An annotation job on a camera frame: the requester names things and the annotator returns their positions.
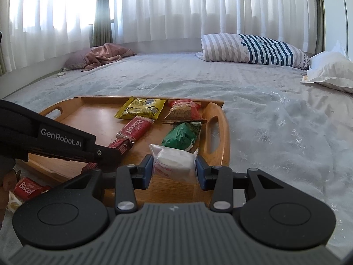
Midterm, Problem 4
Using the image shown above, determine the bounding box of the red KitKat bar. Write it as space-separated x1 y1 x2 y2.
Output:
81 139 133 174

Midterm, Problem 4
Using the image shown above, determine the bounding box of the white candy packet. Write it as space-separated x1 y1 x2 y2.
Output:
149 144 198 184

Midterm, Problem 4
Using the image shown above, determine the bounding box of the red Biscoff packet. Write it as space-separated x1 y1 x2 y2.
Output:
115 115 154 143
14 177 51 202

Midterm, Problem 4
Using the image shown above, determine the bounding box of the green snack packet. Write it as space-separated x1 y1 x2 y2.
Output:
161 121 202 151

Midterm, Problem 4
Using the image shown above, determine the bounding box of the clear nougat packet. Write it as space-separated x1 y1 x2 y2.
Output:
7 191 23 214

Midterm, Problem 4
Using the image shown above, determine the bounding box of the yellow snack packet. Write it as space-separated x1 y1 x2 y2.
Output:
114 96 166 120

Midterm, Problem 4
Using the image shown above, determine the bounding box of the red cashew nut packet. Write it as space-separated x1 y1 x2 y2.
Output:
163 99 206 124

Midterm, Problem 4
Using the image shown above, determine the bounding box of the person's hand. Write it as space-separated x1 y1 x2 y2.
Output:
0 170 21 226

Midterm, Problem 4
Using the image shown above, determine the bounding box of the wooden serving tray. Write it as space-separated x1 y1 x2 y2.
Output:
20 96 232 208

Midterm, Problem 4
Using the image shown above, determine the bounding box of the light blue bedspread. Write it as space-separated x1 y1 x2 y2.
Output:
7 53 352 257

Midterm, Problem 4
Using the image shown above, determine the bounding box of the purple pillow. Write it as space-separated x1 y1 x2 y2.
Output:
62 47 94 71

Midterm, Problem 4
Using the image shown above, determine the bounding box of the pink crumpled cloth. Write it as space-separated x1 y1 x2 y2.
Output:
82 43 136 71

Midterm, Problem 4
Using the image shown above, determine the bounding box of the white sheer curtain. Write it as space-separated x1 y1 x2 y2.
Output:
1 0 317 73

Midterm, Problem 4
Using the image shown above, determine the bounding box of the green curtain left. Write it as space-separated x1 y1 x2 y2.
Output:
92 0 113 47

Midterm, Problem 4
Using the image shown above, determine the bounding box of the green curtain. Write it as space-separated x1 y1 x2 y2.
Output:
92 0 113 47
315 0 325 54

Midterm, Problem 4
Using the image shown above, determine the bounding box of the striped pillow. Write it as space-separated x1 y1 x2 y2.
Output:
196 34 310 70

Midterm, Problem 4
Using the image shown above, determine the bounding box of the white pillow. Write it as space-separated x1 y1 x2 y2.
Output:
301 40 353 94

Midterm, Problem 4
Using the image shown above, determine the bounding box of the green curtain right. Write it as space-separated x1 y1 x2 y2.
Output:
315 0 325 54

